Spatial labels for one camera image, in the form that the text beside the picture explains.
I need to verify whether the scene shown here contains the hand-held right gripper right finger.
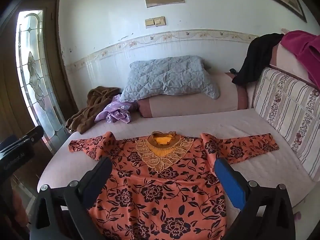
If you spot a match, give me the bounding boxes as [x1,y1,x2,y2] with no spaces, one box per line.
[214,157,300,240]

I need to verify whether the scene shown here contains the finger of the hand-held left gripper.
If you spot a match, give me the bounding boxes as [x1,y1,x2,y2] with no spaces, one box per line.
[15,125,44,146]

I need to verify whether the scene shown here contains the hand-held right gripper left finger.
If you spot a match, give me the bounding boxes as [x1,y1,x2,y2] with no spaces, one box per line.
[29,157,113,240]

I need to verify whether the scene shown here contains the orange black floral blouse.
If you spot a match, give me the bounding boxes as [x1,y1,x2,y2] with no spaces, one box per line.
[68,130,279,240]

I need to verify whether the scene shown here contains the wooden door with patterned glass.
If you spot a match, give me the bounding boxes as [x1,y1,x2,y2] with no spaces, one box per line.
[0,0,78,240]

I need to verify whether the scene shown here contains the brown fuzzy cloth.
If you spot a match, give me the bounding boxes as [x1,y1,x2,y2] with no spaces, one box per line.
[65,86,121,134]

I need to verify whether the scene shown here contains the purple floral cloth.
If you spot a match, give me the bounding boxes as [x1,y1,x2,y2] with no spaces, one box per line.
[94,94,138,124]

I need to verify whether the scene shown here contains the striped floral cushion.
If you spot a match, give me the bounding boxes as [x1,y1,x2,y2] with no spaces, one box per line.
[252,67,320,182]

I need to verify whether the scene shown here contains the pink brown bolster pillow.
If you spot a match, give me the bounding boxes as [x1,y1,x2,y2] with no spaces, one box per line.
[269,44,317,87]
[138,71,248,118]

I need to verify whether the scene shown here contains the grey quilted pillow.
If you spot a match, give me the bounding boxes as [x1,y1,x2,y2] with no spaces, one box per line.
[120,56,220,103]

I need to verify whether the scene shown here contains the black garment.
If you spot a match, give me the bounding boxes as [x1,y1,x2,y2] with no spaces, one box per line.
[231,32,285,87]

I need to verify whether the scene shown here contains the magenta garment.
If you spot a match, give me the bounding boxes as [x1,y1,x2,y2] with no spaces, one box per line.
[280,30,320,90]

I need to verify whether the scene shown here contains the beige wall light switch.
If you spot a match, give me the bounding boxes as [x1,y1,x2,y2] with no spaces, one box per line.
[144,16,167,28]

